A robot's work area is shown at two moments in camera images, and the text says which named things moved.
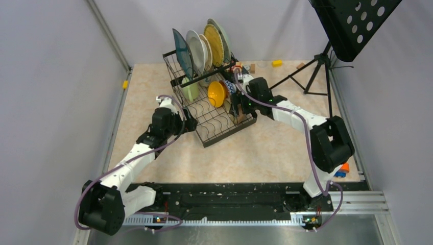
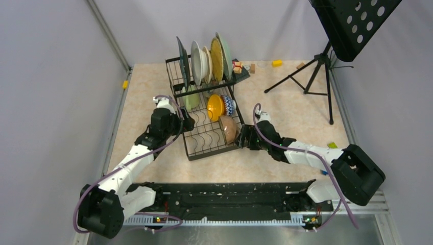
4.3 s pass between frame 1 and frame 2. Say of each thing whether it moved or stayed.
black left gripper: stayed
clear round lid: stayed
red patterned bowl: moved
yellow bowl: moved
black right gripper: moved
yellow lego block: stayed
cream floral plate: moved
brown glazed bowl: moved
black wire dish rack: moved
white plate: moved
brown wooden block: stayed
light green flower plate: moved
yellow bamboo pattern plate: moved
